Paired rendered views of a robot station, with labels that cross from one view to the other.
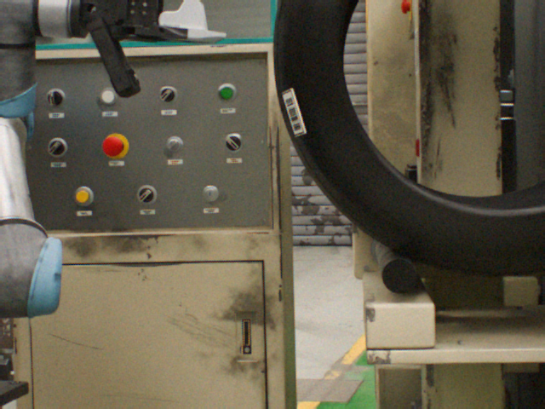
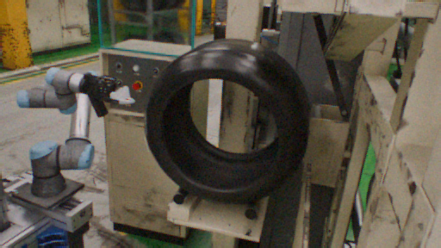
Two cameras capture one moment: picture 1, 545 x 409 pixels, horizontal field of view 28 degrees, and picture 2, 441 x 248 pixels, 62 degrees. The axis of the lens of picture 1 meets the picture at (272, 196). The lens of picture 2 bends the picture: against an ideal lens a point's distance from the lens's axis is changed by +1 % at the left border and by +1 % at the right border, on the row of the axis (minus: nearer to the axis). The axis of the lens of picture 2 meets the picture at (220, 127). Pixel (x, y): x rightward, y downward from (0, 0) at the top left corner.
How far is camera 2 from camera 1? 0.82 m
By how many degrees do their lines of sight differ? 22
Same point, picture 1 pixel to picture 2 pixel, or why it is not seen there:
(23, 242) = (77, 148)
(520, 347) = (216, 226)
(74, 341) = (123, 145)
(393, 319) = (176, 212)
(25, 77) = (70, 103)
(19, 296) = (74, 166)
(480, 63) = (242, 103)
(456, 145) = (231, 129)
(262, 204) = not seen: hidden behind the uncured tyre
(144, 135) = (147, 83)
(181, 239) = not seen: hidden behind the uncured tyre
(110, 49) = (94, 102)
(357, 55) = not seen: outside the picture
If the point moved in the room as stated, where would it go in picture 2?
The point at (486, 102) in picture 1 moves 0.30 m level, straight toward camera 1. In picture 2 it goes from (242, 117) to (217, 143)
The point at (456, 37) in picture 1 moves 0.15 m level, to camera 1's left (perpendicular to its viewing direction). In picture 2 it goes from (234, 93) to (201, 89)
